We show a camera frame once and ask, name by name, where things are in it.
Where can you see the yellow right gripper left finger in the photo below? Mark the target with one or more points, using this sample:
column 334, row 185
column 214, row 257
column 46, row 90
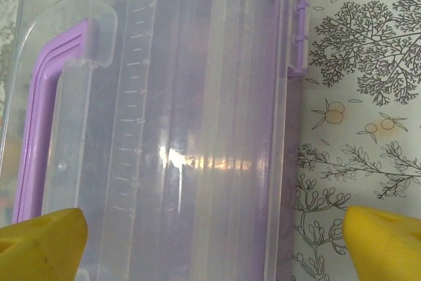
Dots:
column 36, row 248

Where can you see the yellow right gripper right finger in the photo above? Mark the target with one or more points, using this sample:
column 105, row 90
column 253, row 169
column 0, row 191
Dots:
column 385, row 248

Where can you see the purple plastic tool box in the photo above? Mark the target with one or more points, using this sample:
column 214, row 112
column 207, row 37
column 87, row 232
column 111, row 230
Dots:
column 197, row 96

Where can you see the floral printed tablecloth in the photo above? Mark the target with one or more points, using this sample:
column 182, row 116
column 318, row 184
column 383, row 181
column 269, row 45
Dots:
column 361, row 64

